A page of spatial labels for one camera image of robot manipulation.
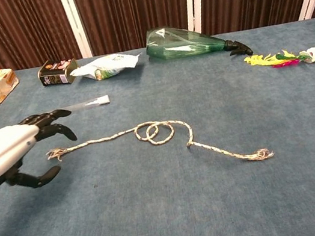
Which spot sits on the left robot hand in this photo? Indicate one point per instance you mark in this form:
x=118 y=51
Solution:
x=1 y=147

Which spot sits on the black tin can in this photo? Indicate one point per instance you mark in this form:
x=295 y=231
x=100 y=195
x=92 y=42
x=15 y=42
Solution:
x=56 y=73

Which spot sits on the clear test tube white cap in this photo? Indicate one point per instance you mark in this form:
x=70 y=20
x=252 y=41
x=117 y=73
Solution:
x=91 y=103

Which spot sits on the white green snack bag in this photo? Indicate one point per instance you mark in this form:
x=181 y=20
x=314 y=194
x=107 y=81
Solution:
x=107 y=66

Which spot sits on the green spray bottle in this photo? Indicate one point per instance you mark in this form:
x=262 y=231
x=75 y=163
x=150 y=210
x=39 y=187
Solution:
x=184 y=44

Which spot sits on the colourful feather shuttlecock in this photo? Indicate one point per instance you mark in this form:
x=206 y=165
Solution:
x=293 y=58

